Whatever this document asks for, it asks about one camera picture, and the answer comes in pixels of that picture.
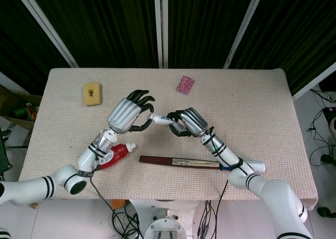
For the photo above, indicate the dark red folded fan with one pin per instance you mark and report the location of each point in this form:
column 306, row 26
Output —
column 162, row 160

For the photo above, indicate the cardboard box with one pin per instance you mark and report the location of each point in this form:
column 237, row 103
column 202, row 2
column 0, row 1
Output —
column 10, row 102

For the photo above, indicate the red ketchup bottle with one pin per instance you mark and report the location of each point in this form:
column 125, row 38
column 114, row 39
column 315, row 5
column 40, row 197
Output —
column 122, row 151

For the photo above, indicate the yellow sponge block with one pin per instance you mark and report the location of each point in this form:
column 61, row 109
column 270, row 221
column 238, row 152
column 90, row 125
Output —
column 88, row 98

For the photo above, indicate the white toothpaste tube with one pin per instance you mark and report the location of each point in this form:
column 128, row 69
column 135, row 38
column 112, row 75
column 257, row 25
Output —
column 161, row 119

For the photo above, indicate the dark green partition panel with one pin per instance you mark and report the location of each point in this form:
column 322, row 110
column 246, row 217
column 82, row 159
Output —
column 302, row 34
column 204, row 26
column 15, row 39
column 105, row 26

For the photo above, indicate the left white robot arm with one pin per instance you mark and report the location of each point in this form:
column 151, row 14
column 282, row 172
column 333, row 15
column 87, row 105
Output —
column 86, row 157

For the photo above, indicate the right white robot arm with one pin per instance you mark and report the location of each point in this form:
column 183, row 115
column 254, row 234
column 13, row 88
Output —
column 275, row 191

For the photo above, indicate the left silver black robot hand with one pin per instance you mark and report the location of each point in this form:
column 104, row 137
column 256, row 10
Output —
column 122, row 115

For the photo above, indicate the black device purple light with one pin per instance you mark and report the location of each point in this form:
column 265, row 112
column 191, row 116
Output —
column 329, row 113

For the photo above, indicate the beige woven tablecloth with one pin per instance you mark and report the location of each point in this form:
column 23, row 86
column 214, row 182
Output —
column 157, row 92

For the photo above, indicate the orange block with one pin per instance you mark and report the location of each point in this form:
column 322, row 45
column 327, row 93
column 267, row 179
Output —
column 118, row 203

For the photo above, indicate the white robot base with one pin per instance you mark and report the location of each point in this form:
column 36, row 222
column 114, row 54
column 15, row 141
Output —
column 164, row 223

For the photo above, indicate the pink patterned packet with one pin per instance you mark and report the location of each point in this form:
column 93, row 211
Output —
column 185, row 84

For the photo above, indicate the green toy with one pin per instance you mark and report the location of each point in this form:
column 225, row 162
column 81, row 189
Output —
column 19, row 111

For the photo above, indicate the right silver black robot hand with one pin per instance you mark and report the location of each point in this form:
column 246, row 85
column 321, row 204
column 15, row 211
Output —
column 195, row 120

